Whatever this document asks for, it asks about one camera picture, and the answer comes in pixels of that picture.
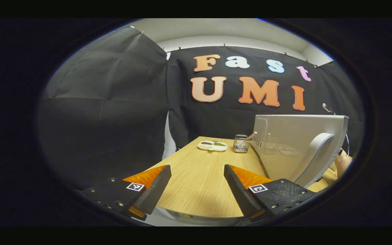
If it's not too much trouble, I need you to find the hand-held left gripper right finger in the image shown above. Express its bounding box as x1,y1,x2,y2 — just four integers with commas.
223,164,316,222

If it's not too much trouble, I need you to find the white divided sauce plate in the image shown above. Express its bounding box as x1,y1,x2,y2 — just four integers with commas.
197,140,228,152

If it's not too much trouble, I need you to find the metal wire cup holder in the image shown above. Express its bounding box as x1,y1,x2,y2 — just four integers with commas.
233,134,250,153

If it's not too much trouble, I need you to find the black backdrop cloth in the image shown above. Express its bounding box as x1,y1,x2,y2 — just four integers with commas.
36,26,365,189

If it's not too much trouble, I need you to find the white microwave oven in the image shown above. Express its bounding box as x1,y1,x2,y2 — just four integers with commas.
250,114,349,188

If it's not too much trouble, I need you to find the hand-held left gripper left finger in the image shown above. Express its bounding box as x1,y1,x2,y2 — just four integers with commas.
77,165,172,222

